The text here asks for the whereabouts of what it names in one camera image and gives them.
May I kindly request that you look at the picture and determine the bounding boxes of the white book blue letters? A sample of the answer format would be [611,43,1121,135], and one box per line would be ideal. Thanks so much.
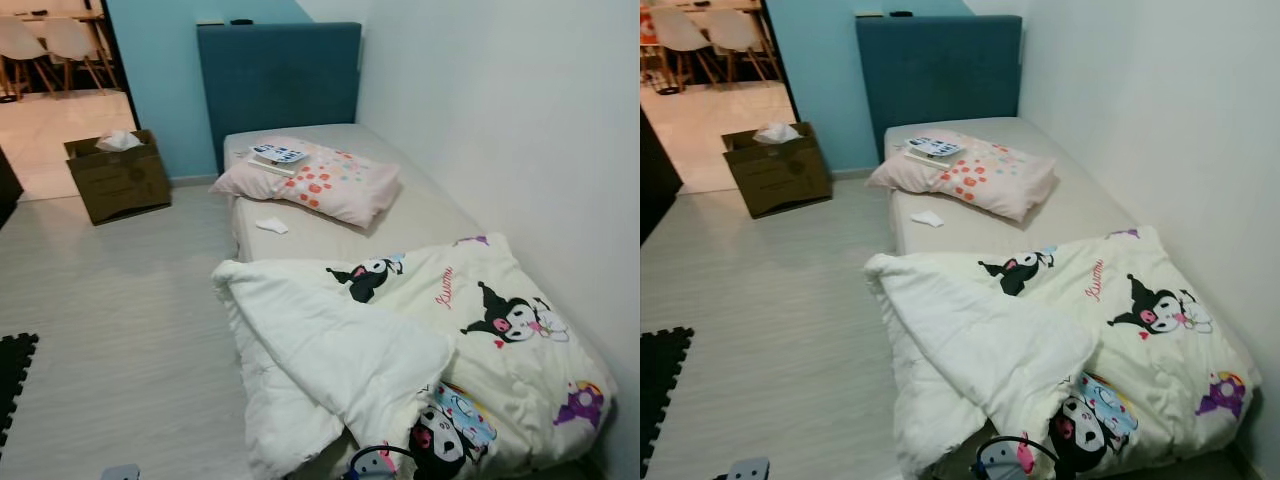
[903,137,966,169]
[245,143,309,178]

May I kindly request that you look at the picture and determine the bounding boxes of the pink dotted pillow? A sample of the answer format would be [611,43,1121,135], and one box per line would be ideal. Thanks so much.
[210,138,403,229]
[866,132,1059,223]

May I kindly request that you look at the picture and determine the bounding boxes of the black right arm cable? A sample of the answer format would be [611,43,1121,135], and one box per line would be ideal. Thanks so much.
[345,444,417,480]
[975,434,1062,480]

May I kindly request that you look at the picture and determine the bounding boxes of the brown cardboard box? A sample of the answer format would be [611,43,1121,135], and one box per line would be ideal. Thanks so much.
[63,130,173,226]
[722,122,833,219]

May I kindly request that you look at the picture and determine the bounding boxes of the white dining chair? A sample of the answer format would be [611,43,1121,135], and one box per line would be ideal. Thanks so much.
[0,15,59,101]
[42,17,113,96]
[705,8,779,86]
[655,8,719,93]

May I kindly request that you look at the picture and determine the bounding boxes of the cream Kuromi print comforter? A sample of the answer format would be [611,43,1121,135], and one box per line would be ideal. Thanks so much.
[865,226,1263,479]
[212,235,618,479]

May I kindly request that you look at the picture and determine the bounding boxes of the teal upholstered headboard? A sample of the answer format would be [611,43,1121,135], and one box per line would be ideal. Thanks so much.
[196,22,363,176]
[855,15,1024,161]

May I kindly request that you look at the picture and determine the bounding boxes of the beige sheeted bed mattress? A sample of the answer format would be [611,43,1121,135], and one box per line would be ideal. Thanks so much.
[222,123,601,471]
[882,117,1251,471]

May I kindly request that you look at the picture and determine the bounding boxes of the black door panel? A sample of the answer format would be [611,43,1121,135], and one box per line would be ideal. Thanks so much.
[640,108,686,246]
[0,150,23,231]

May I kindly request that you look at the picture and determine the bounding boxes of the black door frame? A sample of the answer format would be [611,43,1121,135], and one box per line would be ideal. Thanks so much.
[762,0,801,96]

